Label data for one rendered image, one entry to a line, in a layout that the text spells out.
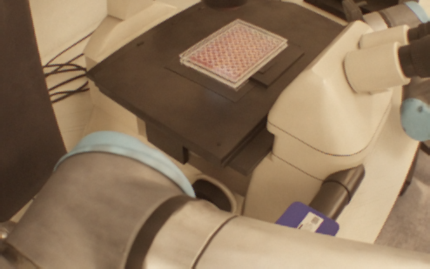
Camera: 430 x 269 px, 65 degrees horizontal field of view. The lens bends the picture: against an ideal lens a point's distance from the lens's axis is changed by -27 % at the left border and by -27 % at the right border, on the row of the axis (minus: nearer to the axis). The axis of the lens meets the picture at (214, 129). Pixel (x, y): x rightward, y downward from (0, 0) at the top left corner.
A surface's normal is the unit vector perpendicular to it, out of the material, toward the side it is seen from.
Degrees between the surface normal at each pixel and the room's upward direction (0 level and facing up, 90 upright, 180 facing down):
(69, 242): 19
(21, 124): 86
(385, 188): 0
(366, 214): 0
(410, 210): 0
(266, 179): 90
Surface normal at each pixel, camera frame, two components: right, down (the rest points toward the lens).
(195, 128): 0.02, -0.70
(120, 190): 0.00, -0.88
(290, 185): -0.62, 0.55
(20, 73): 0.79, 0.40
